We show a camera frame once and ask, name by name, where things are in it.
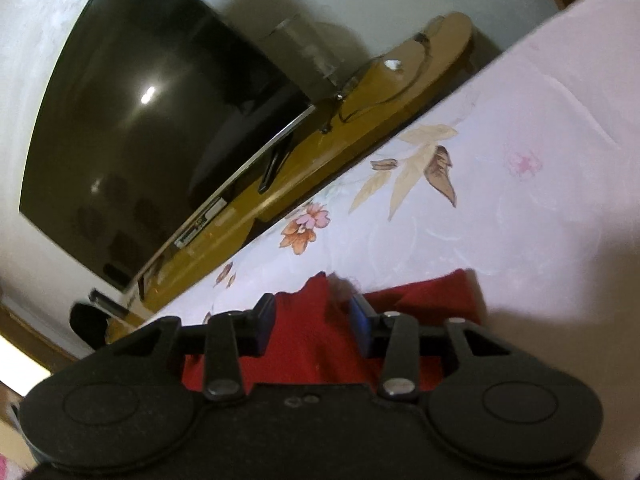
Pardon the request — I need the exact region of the black cable on cabinet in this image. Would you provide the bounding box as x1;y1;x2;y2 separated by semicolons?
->
319;29;452;136

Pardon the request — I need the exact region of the red knit sweater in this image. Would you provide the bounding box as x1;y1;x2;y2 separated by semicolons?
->
182;268;484;395

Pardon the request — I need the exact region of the wooden tv cabinet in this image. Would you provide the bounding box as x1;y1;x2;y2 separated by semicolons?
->
106;12;474;341

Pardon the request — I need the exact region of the small white object on cabinet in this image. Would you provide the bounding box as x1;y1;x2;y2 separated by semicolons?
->
384;58;402;72

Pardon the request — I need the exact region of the black chair backrest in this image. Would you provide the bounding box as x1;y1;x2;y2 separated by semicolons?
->
70;302;110;350

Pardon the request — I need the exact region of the clear glass vase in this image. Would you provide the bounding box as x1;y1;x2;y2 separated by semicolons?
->
264;13;343;87

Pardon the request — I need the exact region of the large black television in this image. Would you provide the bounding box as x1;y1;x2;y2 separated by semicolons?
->
20;0;311;289

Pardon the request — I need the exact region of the floral white bed sheet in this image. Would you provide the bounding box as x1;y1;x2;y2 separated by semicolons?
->
139;0;640;480

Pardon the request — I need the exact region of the black thermos bottle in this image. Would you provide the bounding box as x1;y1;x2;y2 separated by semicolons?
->
88;288;129;320

